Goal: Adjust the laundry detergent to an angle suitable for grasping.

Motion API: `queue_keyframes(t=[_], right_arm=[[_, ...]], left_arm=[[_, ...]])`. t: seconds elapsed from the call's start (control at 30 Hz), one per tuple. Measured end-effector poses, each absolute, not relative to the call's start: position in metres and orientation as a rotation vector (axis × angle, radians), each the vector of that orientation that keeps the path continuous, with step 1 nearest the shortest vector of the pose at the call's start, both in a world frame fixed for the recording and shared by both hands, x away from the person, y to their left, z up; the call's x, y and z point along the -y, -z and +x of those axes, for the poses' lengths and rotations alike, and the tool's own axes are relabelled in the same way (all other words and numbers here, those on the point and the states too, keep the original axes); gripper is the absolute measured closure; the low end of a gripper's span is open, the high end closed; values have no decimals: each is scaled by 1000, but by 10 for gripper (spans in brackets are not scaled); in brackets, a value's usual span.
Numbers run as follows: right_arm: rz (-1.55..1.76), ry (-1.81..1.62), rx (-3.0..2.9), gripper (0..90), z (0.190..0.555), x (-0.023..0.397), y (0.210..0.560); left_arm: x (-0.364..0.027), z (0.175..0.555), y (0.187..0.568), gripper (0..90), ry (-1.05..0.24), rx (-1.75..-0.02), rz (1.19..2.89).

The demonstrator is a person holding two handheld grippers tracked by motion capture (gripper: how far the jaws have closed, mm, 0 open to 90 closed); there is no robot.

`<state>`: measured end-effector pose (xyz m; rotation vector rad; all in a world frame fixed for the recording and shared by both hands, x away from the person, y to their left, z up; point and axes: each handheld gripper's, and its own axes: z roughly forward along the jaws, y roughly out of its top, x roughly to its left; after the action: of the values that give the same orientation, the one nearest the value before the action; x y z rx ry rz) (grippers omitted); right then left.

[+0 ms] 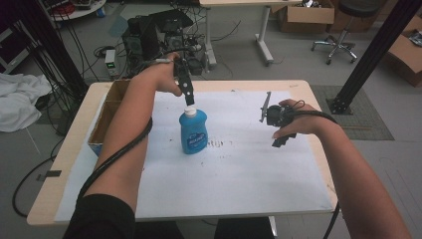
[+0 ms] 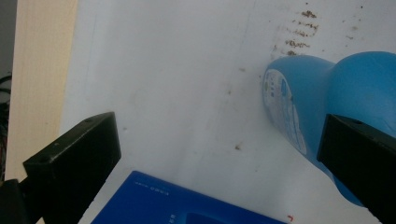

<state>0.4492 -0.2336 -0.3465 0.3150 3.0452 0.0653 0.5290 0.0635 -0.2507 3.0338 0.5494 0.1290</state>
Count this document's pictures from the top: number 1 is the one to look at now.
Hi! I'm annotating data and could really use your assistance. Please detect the large cardboard box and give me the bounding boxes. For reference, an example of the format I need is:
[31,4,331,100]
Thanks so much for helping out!
[385,15,422,89]

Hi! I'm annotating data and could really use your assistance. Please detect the black floor cable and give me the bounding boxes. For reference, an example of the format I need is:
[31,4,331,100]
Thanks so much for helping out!
[11,154,57,219]

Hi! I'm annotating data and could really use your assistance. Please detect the grey power supply unit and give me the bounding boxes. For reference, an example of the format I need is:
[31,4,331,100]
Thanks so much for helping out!
[104,49,120,79]

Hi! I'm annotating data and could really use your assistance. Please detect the black computer tower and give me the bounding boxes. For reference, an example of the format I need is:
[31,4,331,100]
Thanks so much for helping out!
[120,8,195,78]

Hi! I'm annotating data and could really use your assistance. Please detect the black metal stand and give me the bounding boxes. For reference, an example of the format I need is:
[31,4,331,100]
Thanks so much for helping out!
[325,0,422,116]

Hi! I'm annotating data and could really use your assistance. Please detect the white desk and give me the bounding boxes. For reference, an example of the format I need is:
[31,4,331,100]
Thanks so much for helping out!
[198,0,304,68]

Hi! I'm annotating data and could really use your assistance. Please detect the round white table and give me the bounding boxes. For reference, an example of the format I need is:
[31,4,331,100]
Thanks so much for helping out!
[39,0,107,22]

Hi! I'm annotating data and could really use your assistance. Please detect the person's right hand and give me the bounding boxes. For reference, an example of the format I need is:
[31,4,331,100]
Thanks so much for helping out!
[272,98,334,140]

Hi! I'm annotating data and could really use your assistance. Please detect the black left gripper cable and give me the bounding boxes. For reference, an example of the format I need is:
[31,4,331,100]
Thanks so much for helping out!
[76,116,154,204]

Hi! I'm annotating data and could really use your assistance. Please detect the person's dark pants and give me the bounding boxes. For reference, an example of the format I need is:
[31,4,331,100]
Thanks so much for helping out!
[132,216,277,239]

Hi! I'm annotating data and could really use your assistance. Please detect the black tape strip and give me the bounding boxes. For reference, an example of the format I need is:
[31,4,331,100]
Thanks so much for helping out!
[36,169,63,182]

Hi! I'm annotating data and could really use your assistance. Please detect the black stand with cables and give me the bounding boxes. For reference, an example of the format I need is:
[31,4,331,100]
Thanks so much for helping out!
[9,0,90,102]

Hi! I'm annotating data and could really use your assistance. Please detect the person's left hand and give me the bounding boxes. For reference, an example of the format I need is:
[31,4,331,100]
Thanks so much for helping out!
[140,52,183,98]

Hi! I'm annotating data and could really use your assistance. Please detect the white cloth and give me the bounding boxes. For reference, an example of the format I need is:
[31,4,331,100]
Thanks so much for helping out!
[0,73,53,133]

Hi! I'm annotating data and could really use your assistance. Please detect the blue bottle with white cap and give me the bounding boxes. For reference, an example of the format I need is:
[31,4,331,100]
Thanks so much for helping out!
[178,105,209,155]

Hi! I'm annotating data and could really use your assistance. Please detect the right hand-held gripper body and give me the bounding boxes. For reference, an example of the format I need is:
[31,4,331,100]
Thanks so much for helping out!
[259,91,297,128]

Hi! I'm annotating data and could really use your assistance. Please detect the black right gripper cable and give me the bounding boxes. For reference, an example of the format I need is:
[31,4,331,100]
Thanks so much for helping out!
[286,99,341,239]

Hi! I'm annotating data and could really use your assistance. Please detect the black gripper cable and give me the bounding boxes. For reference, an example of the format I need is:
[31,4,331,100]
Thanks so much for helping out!
[286,99,341,239]
[76,116,154,204]

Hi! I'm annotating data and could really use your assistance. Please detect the grey floor mat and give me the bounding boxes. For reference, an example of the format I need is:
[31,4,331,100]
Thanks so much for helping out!
[310,84,395,141]

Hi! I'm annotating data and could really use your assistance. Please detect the open cardboard box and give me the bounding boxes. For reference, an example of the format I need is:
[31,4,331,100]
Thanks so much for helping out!
[87,79,132,157]

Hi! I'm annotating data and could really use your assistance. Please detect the office chair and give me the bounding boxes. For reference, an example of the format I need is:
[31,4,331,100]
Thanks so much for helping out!
[311,0,388,66]

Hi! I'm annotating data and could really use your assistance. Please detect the white paper sheet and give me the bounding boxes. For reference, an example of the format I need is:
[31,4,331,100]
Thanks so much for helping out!
[54,90,334,223]

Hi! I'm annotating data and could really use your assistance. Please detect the person's black sleeve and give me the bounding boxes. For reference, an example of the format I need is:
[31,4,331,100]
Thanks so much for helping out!
[62,193,137,239]

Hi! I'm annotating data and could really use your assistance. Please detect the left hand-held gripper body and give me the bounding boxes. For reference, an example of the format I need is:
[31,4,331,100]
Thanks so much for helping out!
[172,57,192,89]

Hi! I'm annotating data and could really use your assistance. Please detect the cardboard box with flaps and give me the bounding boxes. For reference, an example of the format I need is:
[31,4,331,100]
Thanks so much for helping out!
[278,0,335,35]

